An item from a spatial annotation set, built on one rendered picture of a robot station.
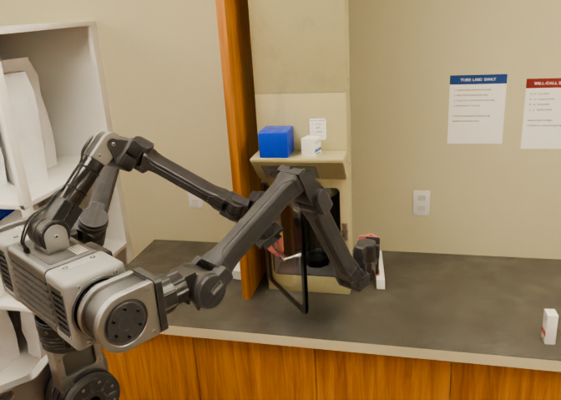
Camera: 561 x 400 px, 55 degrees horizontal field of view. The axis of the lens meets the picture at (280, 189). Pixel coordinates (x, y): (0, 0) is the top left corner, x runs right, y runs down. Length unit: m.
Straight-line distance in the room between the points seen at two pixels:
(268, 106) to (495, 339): 1.08
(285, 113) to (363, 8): 0.59
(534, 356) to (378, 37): 1.27
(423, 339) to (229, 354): 0.68
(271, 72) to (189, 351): 1.05
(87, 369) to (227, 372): 0.77
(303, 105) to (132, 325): 1.05
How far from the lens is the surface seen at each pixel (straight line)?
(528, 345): 1.94
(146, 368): 2.24
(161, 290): 1.11
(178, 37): 2.46
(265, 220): 1.28
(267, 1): 1.88
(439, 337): 1.91
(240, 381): 2.11
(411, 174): 2.36
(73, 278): 1.13
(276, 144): 1.82
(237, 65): 1.91
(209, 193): 1.76
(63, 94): 2.78
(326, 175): 1.88
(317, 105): 1.87
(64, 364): 1.42
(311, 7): 1.84
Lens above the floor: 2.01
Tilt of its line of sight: 19 degrees down
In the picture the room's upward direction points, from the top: 4 degrees counter-clockwise
